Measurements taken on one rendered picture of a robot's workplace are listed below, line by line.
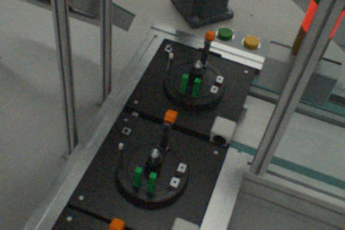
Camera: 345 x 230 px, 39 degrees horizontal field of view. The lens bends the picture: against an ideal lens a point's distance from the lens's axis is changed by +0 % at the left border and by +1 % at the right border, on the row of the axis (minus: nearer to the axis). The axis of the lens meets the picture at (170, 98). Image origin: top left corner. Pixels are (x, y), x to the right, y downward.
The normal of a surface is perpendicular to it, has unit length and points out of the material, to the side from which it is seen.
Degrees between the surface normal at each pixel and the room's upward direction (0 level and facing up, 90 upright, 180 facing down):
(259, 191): 90
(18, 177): 0
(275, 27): 0
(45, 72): 0
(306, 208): 90
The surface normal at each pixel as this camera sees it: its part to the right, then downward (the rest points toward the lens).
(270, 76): -0.35, 0.68
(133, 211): 0.11, -0.65
